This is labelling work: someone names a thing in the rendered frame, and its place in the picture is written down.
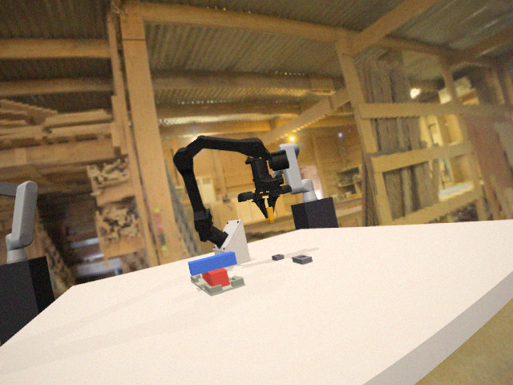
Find orange block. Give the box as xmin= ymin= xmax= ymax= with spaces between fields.
xmin=265 ymin=207 xmax=275 ymax=224

